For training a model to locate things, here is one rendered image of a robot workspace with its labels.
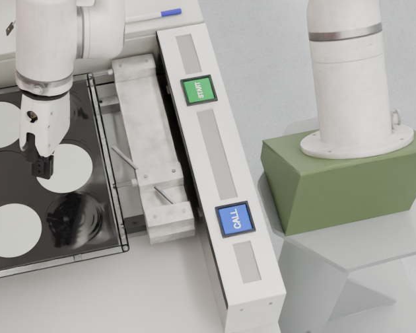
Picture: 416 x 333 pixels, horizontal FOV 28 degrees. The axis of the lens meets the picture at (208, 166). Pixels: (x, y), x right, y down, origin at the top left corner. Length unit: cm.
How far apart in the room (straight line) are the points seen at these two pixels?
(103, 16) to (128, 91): 39
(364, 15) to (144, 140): 46
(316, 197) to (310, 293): 49
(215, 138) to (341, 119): 22
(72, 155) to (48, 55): 32
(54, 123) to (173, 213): 27
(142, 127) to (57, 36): 39
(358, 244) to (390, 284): 88
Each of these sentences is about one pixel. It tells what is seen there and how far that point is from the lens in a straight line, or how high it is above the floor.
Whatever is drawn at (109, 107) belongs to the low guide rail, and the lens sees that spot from 161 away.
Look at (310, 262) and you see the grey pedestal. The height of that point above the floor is 62.
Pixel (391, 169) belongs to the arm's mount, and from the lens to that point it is 139.
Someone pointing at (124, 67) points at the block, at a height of 91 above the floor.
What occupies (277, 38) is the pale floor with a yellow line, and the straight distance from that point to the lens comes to 279.
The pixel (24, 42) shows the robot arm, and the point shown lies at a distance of 121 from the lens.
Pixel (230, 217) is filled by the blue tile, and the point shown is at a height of 96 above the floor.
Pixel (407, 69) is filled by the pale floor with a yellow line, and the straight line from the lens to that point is 279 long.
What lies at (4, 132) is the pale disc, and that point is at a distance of 154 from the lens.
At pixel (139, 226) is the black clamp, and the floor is 90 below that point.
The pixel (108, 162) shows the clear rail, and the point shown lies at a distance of 147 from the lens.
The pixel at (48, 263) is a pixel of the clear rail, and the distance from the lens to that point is 140.
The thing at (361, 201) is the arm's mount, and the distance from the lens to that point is 146.
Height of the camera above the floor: 218
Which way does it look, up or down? 60 degrees down
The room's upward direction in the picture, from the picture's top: 3 degrees clockwise
